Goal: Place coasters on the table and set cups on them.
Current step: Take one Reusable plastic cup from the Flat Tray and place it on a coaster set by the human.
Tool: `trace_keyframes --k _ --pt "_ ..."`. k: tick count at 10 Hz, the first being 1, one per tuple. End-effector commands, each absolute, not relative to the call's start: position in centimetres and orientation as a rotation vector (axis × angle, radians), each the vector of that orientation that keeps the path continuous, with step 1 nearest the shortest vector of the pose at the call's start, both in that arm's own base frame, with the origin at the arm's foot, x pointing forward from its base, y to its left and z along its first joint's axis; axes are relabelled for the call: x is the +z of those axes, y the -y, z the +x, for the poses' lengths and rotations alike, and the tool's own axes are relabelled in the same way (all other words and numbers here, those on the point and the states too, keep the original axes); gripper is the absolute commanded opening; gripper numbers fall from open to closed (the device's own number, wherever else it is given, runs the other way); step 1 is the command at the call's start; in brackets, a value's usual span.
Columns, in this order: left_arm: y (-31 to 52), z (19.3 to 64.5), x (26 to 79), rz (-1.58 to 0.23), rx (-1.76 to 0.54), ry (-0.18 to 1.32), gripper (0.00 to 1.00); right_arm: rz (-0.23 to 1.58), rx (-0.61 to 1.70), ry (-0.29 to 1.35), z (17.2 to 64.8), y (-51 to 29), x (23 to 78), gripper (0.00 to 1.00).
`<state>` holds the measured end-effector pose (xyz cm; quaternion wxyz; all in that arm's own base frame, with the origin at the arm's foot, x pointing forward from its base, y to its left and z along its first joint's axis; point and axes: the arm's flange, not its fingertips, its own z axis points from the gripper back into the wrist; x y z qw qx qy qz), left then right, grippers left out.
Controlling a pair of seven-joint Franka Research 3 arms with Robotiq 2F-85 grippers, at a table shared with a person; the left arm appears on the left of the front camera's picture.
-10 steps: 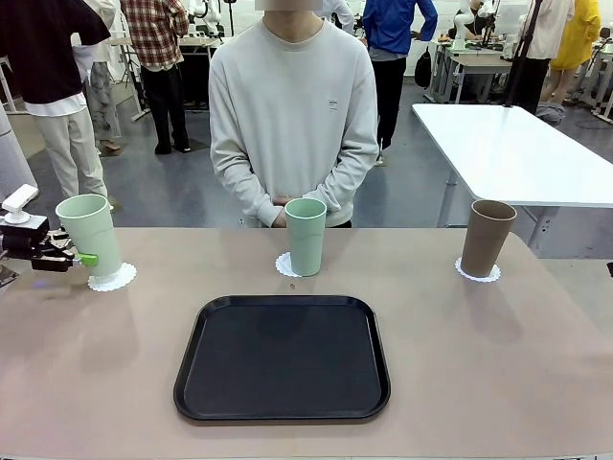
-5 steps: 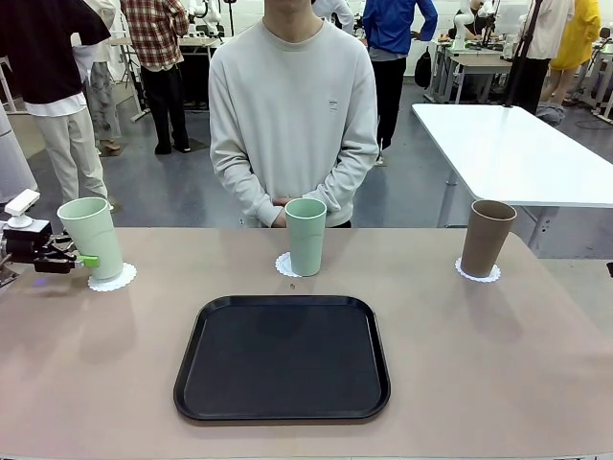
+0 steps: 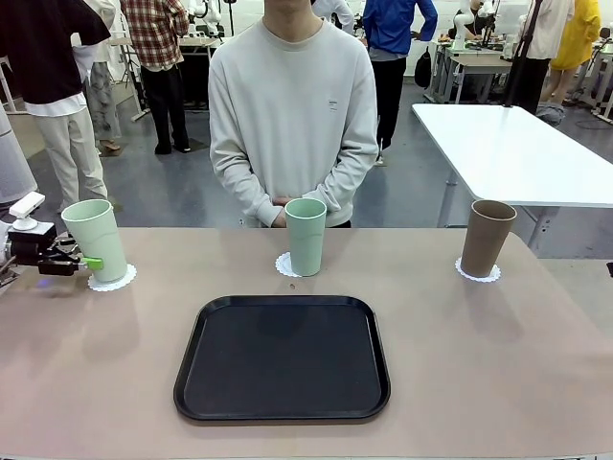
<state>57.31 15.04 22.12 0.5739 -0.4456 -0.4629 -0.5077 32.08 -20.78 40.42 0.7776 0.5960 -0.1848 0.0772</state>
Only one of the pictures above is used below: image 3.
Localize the person in yellow coat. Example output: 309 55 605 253
540 0 603 104

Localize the person's left forearm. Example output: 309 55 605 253
301 152 379 226

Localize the person in cream top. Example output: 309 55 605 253
507 0 576 116

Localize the light wooden desk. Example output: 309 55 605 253
177 34 219 104

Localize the person in blue jacket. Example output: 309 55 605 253
361 0 440 150

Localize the black tripod pole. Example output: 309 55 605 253
502 0 545 109

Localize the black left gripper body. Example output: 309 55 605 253
7 222 57 265

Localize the pale green cup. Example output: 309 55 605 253
60 198 128 284
284 197 328 278

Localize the brown cup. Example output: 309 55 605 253
460 199 518 279

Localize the grey desk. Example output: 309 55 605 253
430 40 516 104

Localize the black hanging bag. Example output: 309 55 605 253
414 46 433 88

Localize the person in white shirt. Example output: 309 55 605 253
313 0 356 33

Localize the grey cloth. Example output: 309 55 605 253
534 103 566 127

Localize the person in plaid shirt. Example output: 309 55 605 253
119 0 193 154

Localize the person in black top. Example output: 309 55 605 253
0 0 116 215

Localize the black plastic tray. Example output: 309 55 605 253
172 294 393 426

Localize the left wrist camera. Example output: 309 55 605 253
8 191 47 231

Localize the person in grey patterned trousers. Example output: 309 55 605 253
71 0 124 155

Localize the white scalloped paper coaster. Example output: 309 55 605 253
454 257 503 284
87 262 139 293
275 251 323 278

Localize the person in beige sweatshirt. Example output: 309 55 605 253
209 0 379 229

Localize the white air purifier tower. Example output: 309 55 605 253
0 103 39 205

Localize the person's right forearm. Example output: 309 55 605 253
210 157 284 229

